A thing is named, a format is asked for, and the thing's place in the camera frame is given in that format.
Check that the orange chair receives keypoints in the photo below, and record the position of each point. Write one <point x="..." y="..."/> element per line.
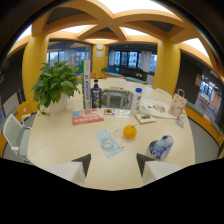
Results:
<point x="24" y="110"/>

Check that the light blue packet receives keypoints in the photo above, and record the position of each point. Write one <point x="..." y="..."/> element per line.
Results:
<point x="108" y="143"/>

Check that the small pink gift bag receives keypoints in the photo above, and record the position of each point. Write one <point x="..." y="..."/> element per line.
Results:
<point x="177" y="104"/>

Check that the white mesh office chair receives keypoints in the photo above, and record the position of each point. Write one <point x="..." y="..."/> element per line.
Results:
<point x="15" y="135"/>

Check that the round wall clock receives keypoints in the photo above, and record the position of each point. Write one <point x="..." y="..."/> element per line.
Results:
<point x="99" y="47"/>

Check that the white bottle blue cap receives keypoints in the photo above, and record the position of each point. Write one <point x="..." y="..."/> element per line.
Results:
<point x="136" y="101"/>

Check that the green potted plant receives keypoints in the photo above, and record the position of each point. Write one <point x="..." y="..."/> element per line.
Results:
<point x="55" y="83"/>

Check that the white plant pot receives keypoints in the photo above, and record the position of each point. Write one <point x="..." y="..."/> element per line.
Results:
<point x="58" y="105"/>

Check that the orange fruit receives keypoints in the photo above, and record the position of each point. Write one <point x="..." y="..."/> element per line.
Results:
<point x="129" y="131"/>

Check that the red and white booklet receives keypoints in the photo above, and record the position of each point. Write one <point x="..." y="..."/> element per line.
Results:
<point x="87" y="116"/>

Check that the white printed tote bag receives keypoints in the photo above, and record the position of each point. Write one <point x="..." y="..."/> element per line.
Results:
<point x="156" y="108"/>

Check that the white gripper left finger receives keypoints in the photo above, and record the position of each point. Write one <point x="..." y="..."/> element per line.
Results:
<point x="70" y="170"/>

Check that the tall green white box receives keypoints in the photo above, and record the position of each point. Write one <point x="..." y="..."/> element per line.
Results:
<point x="86" y="84"/>

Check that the dark blue pump bottle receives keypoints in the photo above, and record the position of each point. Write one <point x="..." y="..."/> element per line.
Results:
<point x="96" y="94"/>

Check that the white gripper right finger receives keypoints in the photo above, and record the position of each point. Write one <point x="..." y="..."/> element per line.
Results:
<point x="156" y="168"/>

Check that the blue Stitch plush toy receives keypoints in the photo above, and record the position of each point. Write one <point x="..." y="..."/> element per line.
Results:
<point x="161" y="147"/>

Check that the small blue card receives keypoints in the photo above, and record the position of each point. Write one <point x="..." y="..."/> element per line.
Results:
<point x="180" y="122"/>

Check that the small picture card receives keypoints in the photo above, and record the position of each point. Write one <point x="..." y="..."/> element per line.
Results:
<point x="145" y="118"/>

